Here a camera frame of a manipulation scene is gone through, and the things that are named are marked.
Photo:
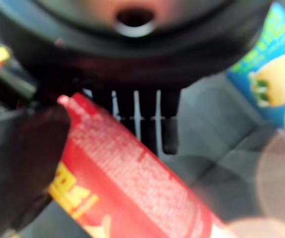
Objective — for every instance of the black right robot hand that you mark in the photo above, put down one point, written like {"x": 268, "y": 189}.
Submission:
{"x": 137, "y": 62}

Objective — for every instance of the red chip can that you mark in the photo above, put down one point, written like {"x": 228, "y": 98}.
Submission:
{"x": 132, "y": 173}

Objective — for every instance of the blue chip can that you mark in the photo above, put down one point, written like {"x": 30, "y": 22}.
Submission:
{"x": 264, "y": 64}

